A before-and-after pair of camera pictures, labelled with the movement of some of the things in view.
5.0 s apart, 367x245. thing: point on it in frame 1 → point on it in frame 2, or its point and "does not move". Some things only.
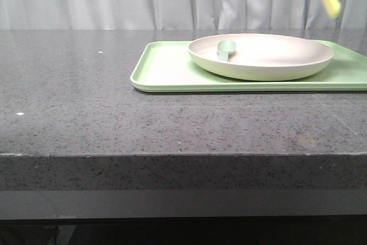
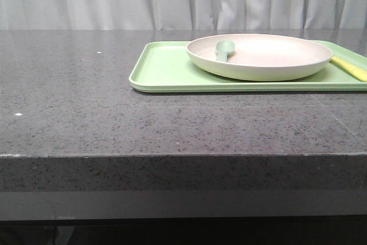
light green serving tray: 167,66 does not move
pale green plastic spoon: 225,47 does not move
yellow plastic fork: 331,1 → 359,73
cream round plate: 260,57 does not move
